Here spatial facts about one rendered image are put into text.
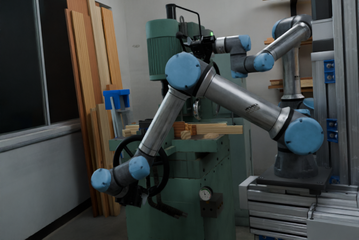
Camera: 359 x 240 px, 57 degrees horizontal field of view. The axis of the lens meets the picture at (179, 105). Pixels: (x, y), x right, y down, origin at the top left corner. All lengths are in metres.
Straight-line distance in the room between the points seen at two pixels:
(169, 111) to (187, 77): 0.22
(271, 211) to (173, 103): 0.52
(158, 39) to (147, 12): 2.72
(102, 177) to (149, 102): 3.25
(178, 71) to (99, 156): 2.19
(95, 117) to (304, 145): 2.33
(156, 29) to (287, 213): 1.06
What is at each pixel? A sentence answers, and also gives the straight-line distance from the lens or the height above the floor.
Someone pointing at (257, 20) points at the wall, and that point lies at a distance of 4.12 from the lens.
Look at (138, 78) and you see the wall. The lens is 4.42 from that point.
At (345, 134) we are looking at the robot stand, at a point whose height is 0.94.
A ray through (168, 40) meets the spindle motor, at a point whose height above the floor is 1.40.
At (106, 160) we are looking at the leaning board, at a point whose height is 0.52.
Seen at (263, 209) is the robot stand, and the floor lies 0.69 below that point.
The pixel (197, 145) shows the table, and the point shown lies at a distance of 1.59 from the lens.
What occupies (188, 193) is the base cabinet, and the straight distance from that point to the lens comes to 1.67.
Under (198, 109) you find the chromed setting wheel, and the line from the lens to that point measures 1.85.
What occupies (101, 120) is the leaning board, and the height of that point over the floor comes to 0.89.
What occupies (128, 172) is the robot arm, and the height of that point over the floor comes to 0.88.
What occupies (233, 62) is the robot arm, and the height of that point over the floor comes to 1.25.
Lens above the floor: 1.17
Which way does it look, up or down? 4 degrees down
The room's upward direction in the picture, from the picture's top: 4 degrees counter-clockwise
